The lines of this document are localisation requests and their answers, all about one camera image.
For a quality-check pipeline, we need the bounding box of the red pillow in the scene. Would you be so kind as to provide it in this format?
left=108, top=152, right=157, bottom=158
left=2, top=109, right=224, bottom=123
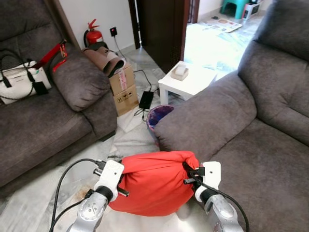
left=109, top=151, right=200, bottom=217

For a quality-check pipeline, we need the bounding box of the grey fabric sofa with armrest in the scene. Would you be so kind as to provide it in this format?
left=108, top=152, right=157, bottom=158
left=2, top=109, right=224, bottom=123
left=154, top=0, right=309, bottom=232

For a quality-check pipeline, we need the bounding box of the grey fabric sofa holding handbag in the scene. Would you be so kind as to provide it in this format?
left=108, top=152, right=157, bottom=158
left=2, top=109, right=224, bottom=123
left=0, top=0, right=118, bottom=196

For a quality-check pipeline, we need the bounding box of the patterned floor mat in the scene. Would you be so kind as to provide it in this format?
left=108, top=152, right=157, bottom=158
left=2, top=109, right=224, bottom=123
left=200, top=17, right=242, bottom=33

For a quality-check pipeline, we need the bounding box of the purple waste bin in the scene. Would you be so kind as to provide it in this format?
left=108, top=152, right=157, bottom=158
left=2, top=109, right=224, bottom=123
left=147, top=104, right=174, bottom=141

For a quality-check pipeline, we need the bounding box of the black power adapter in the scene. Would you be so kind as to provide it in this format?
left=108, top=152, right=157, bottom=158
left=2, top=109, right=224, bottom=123
left=139, top=91, right=154, bottom=110

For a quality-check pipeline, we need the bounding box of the white side table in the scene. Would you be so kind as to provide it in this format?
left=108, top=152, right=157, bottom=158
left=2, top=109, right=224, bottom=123
left=158, top=60, right=218, bottom=104

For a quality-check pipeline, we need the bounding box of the brown cardboard box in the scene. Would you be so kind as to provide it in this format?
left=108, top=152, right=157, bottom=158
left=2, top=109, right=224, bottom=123
left=109, top=63, right=139, bottom=116

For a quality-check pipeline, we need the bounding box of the white tissue box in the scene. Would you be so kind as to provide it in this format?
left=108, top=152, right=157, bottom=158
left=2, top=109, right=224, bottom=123
left=172, top=64, right=190, bottom=81

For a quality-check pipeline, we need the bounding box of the rolled brown mat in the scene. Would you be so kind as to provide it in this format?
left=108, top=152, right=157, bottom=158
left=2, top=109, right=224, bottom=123
left=82, top=46, right=126, bottom=78

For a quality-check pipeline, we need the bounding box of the dark brown wooden door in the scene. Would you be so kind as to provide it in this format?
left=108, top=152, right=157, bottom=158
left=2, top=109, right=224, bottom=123
left=128, top=0, right=191, bottom=73

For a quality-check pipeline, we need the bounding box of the red fire extinguisher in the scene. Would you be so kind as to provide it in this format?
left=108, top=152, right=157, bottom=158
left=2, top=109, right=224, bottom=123
left=84, top=19, right=103, bottom=47

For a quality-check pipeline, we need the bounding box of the green plastic stool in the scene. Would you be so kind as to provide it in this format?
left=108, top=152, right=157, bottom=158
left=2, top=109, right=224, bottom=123
left=221, top=0, right=249, bottom=15

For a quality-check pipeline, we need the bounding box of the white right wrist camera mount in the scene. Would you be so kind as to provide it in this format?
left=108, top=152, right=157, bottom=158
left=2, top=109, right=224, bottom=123
left=196, top=162, right=222, bottom=201

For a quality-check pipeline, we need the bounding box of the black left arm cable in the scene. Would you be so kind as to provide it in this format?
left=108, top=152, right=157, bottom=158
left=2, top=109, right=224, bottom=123
left=50, top=159, right=104, bottom=232

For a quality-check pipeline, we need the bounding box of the white handbag with black straps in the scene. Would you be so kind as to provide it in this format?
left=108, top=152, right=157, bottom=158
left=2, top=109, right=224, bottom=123
left=0, top=50, right=51, bottom=104

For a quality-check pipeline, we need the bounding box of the red strap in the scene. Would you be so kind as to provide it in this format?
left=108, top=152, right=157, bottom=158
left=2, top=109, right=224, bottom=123
left=33, top=40, right=68, bottom=73

